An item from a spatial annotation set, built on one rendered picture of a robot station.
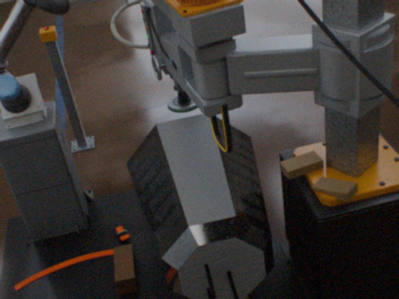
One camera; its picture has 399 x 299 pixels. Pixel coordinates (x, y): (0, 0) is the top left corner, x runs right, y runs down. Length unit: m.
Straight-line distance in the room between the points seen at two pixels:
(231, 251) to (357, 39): 1.09
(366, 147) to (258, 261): 0.76
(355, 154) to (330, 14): 0.69
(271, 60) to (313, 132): 2.15
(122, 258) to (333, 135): 1.54
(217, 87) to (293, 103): 2.49
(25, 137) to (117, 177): 1.09
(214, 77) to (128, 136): 2.44
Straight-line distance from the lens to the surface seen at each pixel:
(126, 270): 3.49
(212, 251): 2.63
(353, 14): 2.47
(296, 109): 4.99
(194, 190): 2.82
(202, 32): 2.45
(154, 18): 3.16
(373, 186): 2.84
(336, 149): 2.86
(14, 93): 3.50
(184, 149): 3.14
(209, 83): 2.65
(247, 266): 2.74
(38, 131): 3.64
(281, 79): 2.62
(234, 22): 2.49
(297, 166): 2.89
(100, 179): 4.53
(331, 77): 2.57
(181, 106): 3.44
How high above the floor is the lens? 2.54
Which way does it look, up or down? 34 degrees down
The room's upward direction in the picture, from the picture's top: 10 degrees counter-clockwise
